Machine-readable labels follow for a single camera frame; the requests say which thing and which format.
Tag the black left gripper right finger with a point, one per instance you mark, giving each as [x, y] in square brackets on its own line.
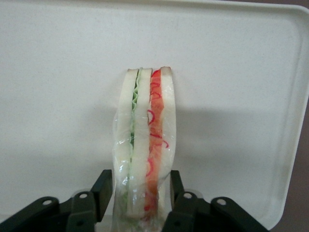
[193, 215]

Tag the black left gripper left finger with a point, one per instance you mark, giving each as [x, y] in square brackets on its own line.
[79, 212]

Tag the triangle sandwich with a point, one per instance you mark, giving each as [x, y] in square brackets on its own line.
[140, 145]

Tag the beige plastic tray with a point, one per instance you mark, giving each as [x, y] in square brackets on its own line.
[48, 72]

